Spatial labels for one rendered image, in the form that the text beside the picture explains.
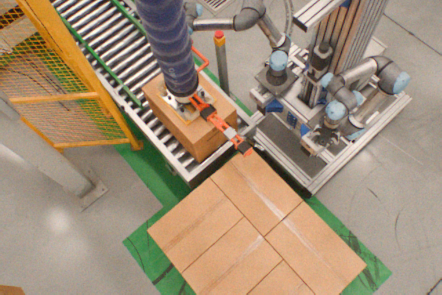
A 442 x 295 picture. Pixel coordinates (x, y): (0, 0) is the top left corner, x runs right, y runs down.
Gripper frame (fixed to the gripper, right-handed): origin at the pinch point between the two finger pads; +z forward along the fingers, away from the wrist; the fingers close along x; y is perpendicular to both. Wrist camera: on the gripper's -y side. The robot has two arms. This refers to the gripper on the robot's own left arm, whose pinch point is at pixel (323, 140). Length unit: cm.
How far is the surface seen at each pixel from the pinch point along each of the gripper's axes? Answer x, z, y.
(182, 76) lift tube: 92, 3, 9
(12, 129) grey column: 171, 5, -62
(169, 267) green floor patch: 77, 142, -92
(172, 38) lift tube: 90, -38, 7
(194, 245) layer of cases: 56, 88, -72
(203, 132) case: 76, 48, -5
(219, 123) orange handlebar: 65, 33, 0
